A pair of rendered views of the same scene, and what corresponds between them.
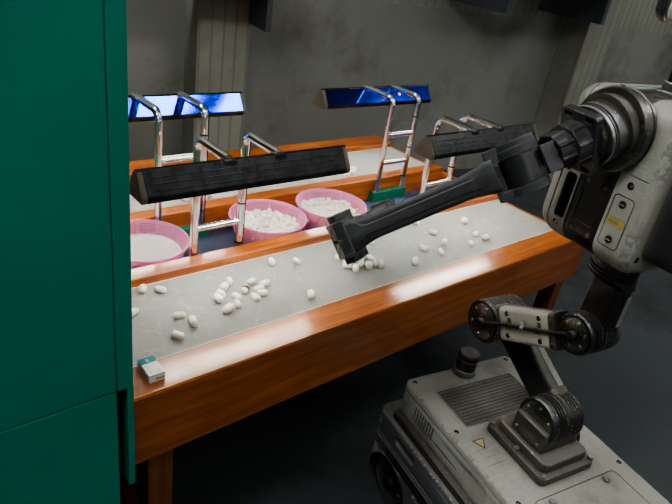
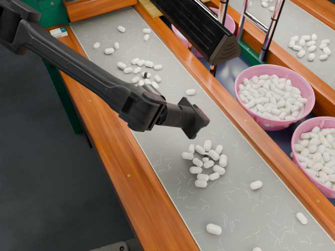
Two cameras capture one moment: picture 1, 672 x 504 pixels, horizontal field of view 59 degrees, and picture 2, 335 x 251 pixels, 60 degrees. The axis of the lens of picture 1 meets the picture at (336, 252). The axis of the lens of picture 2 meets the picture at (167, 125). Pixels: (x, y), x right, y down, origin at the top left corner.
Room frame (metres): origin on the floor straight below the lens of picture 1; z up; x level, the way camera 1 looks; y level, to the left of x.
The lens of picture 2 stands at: (1.64, -0.51, 1.48)
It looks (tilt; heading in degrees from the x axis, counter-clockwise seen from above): 53 degrees down; 105
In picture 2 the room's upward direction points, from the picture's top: straight up
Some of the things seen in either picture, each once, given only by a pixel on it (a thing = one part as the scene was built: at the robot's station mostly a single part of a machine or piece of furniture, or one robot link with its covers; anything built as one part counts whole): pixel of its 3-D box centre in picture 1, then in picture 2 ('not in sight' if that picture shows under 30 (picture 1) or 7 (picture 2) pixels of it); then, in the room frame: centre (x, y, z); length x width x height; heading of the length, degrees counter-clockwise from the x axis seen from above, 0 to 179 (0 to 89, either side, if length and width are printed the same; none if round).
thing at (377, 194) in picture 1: (383, 141); not in sight; (2.44, -0.12, 0.90); 0.20 x 0.19 x 0.45; 134
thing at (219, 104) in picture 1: (157, 106); not in sight; (1.82, 0.64, 1.08); 0.62 x 0.08 x 0.07; 134
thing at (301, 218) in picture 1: (266, 227); (269, 99); (1.81, 0.25, 0.72); 0.27 x 0.27 x 0.10
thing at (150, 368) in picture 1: (151, 369); (59, 33); (0.96, 0.34, 0.77); 0.06 x 0.04 x 0.02; 44
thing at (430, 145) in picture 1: (482, 138); not in sight; (2.09, -0.45, 1.08); 0.62 x 0.08 x 0.07; 134
